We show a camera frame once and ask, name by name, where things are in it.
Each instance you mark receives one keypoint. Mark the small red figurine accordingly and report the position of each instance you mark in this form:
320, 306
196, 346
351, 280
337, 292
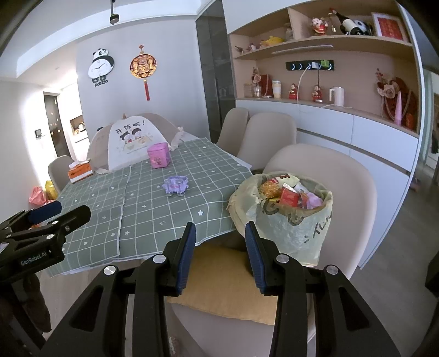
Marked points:
316, 94
292, 92

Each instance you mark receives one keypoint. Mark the red gold wall ornament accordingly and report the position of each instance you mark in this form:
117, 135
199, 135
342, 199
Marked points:
143, 67

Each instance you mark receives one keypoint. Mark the black power strip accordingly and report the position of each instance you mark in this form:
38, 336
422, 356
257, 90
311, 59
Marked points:
293, 66

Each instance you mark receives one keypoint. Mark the dark door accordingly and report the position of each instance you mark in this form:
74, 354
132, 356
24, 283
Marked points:
56, 127

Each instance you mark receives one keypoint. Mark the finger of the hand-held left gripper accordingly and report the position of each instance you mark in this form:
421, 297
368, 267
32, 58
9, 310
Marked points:
44, 210
73, 218

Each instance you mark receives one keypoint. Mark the pink slim bottle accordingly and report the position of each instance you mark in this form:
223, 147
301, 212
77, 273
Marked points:
398, 110

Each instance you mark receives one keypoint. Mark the orange tissue box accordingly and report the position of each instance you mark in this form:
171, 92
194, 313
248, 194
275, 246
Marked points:
80, 172

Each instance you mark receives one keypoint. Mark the yellow teapot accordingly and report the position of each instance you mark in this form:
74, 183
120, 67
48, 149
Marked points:
274, 41

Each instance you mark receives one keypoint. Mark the yellow gift bag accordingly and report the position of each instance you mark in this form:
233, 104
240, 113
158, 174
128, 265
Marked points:
51, 188

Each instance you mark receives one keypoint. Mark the white crumpled cloth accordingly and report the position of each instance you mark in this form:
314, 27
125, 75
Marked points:
179, 137

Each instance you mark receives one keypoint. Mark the pink gift bag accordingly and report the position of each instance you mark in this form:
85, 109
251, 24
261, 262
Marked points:
37, 195

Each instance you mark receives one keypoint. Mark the white tumbler cup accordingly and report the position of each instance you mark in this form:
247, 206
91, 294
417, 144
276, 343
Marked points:
276, 89

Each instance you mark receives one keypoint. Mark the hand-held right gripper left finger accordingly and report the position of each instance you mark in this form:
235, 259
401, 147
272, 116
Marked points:
185, 261

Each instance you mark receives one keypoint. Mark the ceiling spotlight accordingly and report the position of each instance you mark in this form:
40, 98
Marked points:
114, 17

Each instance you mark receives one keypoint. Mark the small bird figurine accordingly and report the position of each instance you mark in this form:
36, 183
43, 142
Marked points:
239, 48
251, 47

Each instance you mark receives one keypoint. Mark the wine bottle with panda holder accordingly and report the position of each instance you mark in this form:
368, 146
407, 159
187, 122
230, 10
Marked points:
353, 24

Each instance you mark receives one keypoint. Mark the large dried flower bouquet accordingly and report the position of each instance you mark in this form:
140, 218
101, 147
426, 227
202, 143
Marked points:
392, 89

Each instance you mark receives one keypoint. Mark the beige dining chair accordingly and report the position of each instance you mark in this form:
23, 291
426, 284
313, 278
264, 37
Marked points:
267, 137
325, 164
164, 122
233, 125
60, 171

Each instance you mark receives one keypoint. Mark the pink tin box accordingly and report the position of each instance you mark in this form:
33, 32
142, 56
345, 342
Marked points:
158, 156

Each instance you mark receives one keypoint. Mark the white sideboard cabinet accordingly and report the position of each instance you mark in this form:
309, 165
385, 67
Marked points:
343, 137

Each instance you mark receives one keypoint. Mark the small bouquet with red bag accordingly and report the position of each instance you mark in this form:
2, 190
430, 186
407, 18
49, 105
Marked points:
262, 84

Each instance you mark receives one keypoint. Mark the yellow snack packet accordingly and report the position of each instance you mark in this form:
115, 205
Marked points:
269, 188

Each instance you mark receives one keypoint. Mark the panda wall clock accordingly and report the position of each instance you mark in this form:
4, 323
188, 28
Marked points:
100, 67

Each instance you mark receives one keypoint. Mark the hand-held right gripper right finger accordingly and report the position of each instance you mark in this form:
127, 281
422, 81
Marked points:
255, 261

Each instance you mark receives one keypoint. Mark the tall glass jar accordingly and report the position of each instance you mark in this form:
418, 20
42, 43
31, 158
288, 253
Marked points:
289, 32

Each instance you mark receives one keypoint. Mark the red framed picture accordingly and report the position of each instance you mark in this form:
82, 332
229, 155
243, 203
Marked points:
389, 27

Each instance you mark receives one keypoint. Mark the dark glass cabinet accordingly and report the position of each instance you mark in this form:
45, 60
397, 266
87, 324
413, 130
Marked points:
214, 68

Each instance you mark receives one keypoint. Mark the small red box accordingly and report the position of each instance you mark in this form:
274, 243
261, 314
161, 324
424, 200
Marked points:
410, 120

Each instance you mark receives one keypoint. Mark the red white figurine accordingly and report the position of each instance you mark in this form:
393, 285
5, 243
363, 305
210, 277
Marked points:
319, 26

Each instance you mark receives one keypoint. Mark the purple carriage toy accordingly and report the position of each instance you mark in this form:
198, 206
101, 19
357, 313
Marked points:
175, 185

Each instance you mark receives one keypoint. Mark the yellowish plastic bag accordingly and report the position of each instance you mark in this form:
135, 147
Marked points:
295, 233

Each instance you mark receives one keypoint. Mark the wooden wall shelf unit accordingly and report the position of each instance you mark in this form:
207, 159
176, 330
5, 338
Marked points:
360, 51

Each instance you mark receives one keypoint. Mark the yellow seat cushion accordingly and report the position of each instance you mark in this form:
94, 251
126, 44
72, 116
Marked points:
219, 291

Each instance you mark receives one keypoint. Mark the wall niche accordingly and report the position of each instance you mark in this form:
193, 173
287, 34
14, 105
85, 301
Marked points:
78, 125

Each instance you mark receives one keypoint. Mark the mesh food cover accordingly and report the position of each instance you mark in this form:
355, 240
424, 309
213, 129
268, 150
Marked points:
127, 140

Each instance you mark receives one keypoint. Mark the green checked tablecloth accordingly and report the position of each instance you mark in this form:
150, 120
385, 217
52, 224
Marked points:
154, 212

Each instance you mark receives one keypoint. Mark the white electric kettle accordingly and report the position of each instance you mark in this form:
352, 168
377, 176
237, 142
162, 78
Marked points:
336, 96

